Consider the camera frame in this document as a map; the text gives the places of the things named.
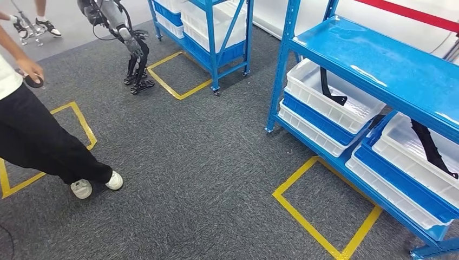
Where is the person's hand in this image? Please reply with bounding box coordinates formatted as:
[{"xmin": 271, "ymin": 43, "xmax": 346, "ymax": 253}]
[{"xmin": 16, "ymin": 57, "xmax": 45, "ymax": 85}]

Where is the black round handheld controller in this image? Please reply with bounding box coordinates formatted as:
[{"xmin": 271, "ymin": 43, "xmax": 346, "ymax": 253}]
[{"xmin": 24, "ymin": 73, "xmax": 44, "ymax": 89}]

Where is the blue metal shelf rack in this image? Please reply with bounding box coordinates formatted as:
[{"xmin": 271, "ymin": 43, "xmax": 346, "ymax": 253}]
[
  {"xmin": 147, "ymin": 0, "xmax": 254, "ymax": 96},
  {"xmin": 264, "ymin": 0, "xmax": 459, "ymax": 260}
]

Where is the black curved part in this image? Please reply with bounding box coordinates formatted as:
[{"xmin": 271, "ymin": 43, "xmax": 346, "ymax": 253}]
[
  {"xmin": 320, "ymin": 67, "xmax": 348, "ymax": 107},
  {"xmin": 410, "ymin": 118, "xmax": 459, "ymax": 180}
]

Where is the metal stand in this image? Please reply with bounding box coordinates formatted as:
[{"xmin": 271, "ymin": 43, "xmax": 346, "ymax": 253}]
[{"xmin": 10, "ymin": 0, "xmax": 45, "ymax": 47}]

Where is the person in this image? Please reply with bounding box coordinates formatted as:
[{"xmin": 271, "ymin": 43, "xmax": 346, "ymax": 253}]
[
  {"xmin": 0, "ymin": 12, "xmax": 124, "ymax": 200},
  {"xmin": 12, "ymin": 0, "xmax": 62, "ymax": 40}
]

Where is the black humanoid robot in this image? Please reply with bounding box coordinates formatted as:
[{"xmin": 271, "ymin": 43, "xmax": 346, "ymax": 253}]
[{"xmin": 77, "ymin": 0, "xmax": 155, "ymax": 96}]

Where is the white plastic crate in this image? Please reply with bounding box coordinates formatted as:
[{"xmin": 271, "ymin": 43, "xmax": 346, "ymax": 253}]
[
  {"xmin": 156, "ymin": 12, "xmax": 185, "ymax": 40},
  {"xmin": 278, "ymin": 102, "xmax": 350, "ymax": 158},
  {"xmin": 345, "ymin": 156, "xmax": 453, "ymax": 230},
  {"xmin": 180, "ymin": 0, "xmax": 248, "ymax": 54},
  {"xmin": 154, "ymin": 0, "xmax": 183, "ymax": 13},
  {"xmin": 285, "ymin": 58, "xmax": 386, "ymax": 134},
  {"xmin": 372, "ymin": 112, "xmax": 459, "ymax": 209}
]

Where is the white car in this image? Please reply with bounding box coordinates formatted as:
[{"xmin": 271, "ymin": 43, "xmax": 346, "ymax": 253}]
[{"xmin": 251, "ymin": 0, "xmax": 459, "ymax": 66}]

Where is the red barrier belt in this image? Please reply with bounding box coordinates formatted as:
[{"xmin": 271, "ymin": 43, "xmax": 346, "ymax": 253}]
[{"xmin": 355, "ymin": 0, "xmax": 459, "ymax": 33}]

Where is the black stanchion post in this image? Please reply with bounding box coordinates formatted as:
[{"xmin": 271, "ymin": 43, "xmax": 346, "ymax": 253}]
[{"xmin": 444, "ymin": 32, "xmax": 459, "ymax": 62}]

